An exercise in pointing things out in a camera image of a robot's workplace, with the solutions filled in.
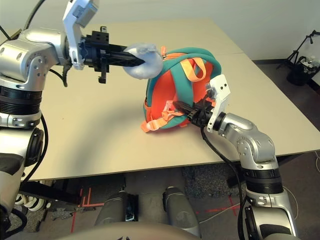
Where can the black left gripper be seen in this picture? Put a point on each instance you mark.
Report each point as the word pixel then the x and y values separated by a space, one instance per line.
pixel 97 50

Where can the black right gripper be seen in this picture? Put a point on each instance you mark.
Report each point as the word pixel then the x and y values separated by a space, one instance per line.
pixel 200 115

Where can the teal and orange backpack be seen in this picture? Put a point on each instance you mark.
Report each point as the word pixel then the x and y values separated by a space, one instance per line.
pixel 200 53

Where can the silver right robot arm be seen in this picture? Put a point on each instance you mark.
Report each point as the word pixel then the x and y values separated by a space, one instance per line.
pixel 252 142

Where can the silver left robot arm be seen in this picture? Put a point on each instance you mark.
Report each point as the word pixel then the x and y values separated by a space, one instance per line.
pixel 25 57

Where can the grey robot right leg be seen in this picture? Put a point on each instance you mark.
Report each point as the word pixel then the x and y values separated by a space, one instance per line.
pixel 180 212

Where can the thin black pole with clamp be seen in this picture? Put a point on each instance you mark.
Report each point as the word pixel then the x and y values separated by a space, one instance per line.
pixel 5 32

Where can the black waste bin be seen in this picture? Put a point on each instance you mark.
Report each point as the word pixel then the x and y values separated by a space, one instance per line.
pixel 297 75

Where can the black tripod stand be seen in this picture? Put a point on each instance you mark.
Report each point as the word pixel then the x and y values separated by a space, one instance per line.
pixel 296 51

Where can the grey robot torso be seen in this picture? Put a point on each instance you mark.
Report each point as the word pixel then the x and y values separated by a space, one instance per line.
pixel 125 232

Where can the grey foam mat piece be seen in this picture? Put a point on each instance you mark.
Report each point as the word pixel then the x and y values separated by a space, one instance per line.
pixel 62 214

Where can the white round plastic object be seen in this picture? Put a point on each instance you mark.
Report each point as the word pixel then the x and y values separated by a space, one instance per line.
pixel 31 202

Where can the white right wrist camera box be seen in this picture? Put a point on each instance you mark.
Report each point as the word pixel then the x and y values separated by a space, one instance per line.
pixel 221 86

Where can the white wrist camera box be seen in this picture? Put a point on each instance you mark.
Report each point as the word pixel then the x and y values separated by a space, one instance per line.
pixel 72 30
pixel 221 86

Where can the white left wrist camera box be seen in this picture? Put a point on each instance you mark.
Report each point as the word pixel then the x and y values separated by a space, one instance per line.
pixel 72 30

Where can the black table frame bar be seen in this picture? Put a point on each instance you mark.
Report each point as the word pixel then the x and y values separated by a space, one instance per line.
pixel 55 193

